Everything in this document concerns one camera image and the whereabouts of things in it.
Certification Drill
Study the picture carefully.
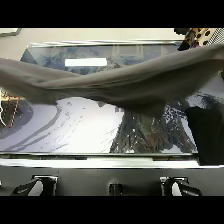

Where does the silver frame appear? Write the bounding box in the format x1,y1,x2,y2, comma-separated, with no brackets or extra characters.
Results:
0,153,224,197

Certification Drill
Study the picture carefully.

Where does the striped black white garment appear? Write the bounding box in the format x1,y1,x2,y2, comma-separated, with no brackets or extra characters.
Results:
212,28,224,45

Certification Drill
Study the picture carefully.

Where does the yellow clothes hanger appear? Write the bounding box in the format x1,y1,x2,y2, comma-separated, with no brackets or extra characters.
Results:
0,93,22,102

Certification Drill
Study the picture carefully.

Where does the grey garment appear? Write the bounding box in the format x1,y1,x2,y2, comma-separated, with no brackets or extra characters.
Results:
0,43,224,118

